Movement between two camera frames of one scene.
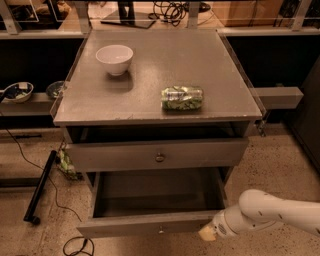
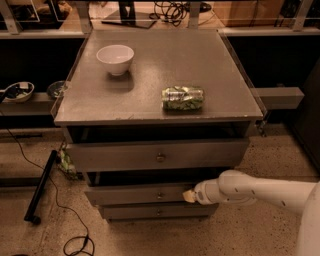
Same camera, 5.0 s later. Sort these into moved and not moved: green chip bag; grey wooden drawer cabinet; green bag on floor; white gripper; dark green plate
Moved: white gripper
Not moved: grey wooden drawer cabinet; green chip bag; green bag on floor; dark green plate
